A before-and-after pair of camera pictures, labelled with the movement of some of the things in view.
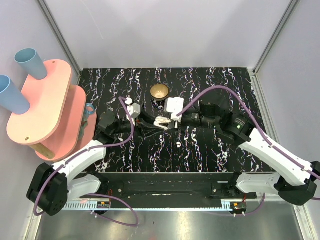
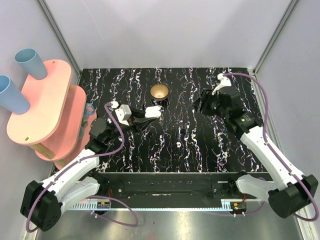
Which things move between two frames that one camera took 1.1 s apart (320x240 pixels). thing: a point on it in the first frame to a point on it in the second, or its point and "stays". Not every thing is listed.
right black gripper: x=182 y=119 to x=206 y=96
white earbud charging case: x=161 y=119 to x=153 y=111
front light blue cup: x=11 y=98 stays
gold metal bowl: x=159 y=92 stays
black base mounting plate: x=166 y=187 stays
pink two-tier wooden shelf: x=57 y=124 stays
